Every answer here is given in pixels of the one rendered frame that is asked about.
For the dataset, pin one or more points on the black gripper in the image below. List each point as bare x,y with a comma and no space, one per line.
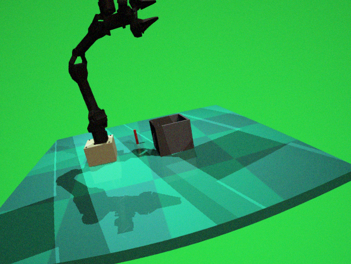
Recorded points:
137,25

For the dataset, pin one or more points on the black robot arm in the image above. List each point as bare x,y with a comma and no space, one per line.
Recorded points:
79,73

